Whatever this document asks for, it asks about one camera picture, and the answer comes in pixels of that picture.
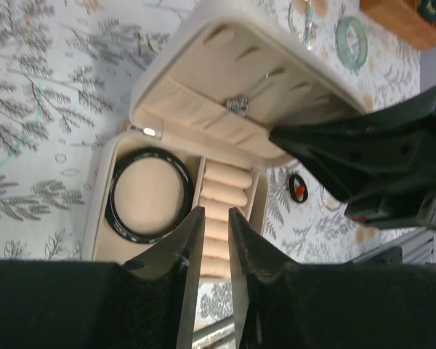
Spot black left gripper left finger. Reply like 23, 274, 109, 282
0, 207, 205, 348

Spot red teardrop pendant earring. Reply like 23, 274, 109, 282
294, 185, 306, 198

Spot small silver earring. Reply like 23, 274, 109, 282
137, 31, 162, 53

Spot fine silver chain necklace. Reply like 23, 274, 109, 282
203, 72, 273, 128

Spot beige jewelry box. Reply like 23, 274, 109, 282
81, 1, 366, 282

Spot black bangle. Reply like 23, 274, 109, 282
105, 147, 194, 244

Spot floral patterned tablecloth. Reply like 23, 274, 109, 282
0, 1, 420, 325

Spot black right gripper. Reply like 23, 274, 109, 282
269, 86, 436, 230

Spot orange wooden divided tray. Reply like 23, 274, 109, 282
360, 0, 436, 51

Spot small black hair tie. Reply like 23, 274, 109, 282
288, 174, 309, 204

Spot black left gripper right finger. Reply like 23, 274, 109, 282
227, 206, 436, 349

